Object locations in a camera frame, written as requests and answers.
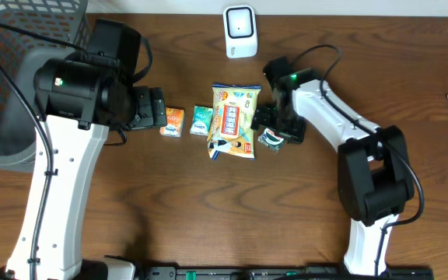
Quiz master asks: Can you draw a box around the white barcode scanner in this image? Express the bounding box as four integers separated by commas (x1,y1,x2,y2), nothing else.
222,5,258,59

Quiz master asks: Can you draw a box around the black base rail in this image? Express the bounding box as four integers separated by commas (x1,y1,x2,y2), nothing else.
135,264,435,280

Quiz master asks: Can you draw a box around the dark grey plastic basket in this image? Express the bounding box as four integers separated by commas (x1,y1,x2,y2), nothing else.
0,0,90,173

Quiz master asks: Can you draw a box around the green tissue packet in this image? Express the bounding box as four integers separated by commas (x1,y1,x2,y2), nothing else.
190,106,213,136

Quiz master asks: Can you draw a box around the black round-logo snack packet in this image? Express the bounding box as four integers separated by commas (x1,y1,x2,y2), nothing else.
257,128,286,152

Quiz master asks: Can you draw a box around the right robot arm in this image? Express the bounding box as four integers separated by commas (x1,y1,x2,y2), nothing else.
252,65,415,277

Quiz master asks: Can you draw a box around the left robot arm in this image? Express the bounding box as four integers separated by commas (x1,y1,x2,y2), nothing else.
0,51,166,279

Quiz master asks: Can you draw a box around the yellow snack bag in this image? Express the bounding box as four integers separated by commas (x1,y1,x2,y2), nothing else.
207,83,261,159

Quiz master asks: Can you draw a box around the orange snack packet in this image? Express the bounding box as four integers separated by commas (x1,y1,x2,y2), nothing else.
159,107,185,138

